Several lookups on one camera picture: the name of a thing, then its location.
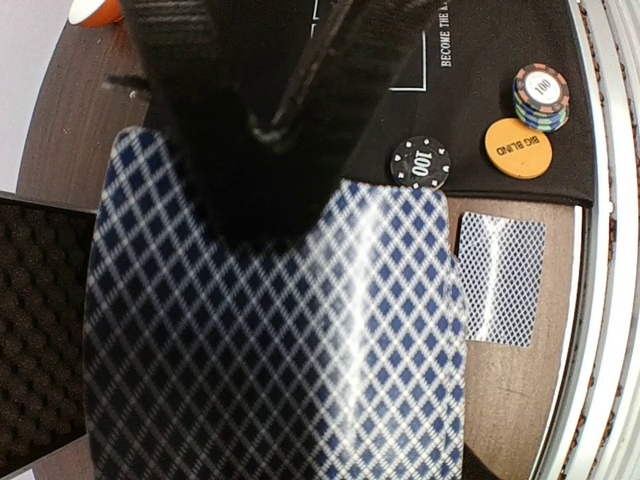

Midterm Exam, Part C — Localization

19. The aluminium poker case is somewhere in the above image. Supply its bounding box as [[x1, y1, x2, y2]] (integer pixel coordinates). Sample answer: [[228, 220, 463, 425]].
[[1, 198, 95, 475]]

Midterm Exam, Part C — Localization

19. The black poker mat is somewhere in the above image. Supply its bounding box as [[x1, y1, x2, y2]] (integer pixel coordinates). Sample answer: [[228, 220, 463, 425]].
[[309, 0, 596, 209]]

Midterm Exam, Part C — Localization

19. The orange white bowl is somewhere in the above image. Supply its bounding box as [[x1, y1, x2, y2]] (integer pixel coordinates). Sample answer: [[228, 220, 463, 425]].
[[68, 0, 123, 28]]

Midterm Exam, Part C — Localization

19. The orange big blind button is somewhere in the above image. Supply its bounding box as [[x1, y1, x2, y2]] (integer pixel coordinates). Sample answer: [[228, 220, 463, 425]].
[[484, 118, 553, 180]]

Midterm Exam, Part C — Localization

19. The black 100 poker chip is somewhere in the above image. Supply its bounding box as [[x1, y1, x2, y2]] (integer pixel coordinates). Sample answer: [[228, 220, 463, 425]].
[[389, 136, 452, 190]]

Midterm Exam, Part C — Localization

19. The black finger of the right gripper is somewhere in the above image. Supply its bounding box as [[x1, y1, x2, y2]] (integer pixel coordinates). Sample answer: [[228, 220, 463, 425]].
[[122, 1, 439, 242]]

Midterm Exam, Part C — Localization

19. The blue playing card deck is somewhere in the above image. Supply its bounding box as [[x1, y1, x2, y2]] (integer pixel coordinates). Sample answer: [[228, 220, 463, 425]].
[[83, 127, 467, 479]]

